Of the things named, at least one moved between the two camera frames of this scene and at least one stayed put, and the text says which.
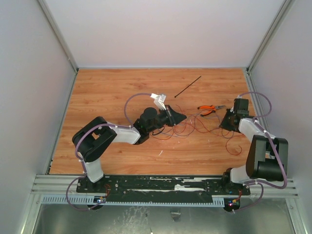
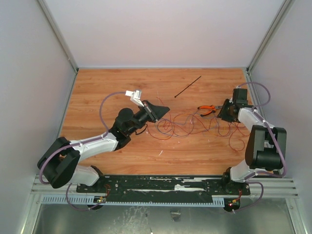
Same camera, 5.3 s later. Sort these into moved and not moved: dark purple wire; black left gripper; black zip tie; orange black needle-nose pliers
Moved: dark purple wire; black left gripper
Not moved: black zip tie; orange black needle-nose pliers
